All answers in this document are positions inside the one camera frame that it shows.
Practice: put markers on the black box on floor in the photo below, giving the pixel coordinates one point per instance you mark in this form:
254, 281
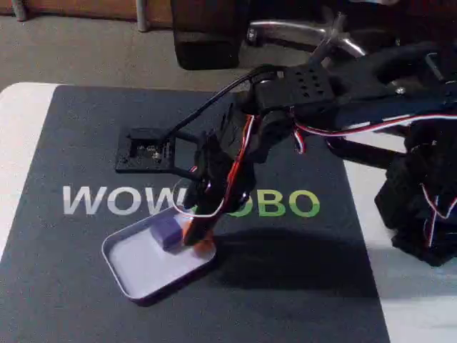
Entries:
207, 50

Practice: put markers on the dark brown wooden cabinet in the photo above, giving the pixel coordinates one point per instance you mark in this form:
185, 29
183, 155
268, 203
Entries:
207, 14

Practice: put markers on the grey metal furniture leg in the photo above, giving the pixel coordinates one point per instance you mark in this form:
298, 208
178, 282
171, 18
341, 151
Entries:
19, 9
143, 16

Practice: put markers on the black WOWROBO printed mat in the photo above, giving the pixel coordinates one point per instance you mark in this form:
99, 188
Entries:
89, 143

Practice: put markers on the pale metal rectangular tray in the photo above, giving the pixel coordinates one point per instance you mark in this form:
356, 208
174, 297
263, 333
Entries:
135, 264

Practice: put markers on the black square camera board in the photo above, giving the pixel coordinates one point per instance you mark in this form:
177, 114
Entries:
146, 151

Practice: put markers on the chrome office chair base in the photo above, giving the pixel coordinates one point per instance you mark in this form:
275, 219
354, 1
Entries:
300, 32

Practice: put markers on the orange cube block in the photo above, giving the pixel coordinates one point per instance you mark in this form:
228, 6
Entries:
205, 246

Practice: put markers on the purple cube block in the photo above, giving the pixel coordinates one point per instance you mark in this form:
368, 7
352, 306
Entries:
168, 232

